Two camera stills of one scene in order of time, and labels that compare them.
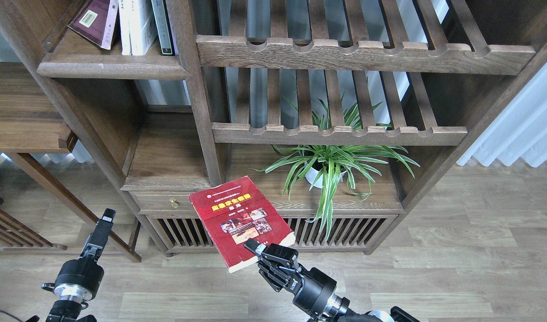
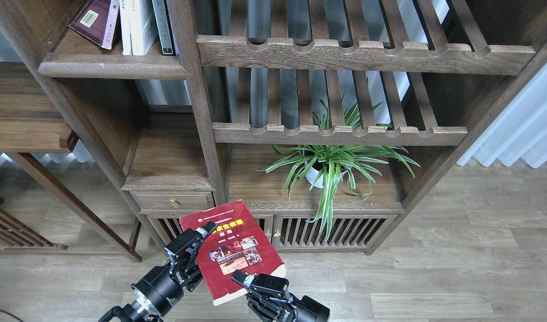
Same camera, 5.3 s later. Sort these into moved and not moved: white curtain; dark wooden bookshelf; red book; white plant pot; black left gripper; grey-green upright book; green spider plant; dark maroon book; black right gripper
Moved: red book; black left gripper; black right gripper
Not moved: green spider plant; dark maroon book; dark wooden bookshelf; grey-green upright book; white plant pot; white curtain
